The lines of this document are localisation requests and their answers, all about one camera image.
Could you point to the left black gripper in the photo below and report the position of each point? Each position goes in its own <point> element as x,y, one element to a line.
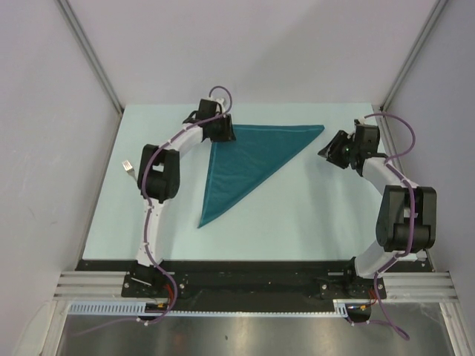
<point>228,133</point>

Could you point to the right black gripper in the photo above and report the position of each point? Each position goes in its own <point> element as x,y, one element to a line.
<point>331,151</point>

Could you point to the teal satin napkin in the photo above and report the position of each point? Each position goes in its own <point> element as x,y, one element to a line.
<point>238,167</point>

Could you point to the silver metal fork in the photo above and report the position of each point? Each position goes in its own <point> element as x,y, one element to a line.
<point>129,169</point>

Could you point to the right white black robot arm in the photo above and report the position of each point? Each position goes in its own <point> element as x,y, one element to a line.
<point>406,222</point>

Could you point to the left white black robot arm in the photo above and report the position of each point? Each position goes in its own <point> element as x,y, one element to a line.
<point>159,179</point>

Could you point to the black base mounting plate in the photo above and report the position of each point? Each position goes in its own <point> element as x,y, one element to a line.
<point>252,286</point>

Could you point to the aluminium frame rail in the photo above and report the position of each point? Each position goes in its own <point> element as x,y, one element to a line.
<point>409,287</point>

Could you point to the right aluminium corner post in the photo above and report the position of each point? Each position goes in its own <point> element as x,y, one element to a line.
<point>428,27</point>

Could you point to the aluminium corner post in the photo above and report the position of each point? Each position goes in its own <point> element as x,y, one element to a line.
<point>428,27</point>
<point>87,49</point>

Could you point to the left aluminium corner post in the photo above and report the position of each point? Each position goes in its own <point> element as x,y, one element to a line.
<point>87,49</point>

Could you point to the white slotted cable duct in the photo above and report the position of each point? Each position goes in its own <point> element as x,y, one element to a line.
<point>149,309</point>

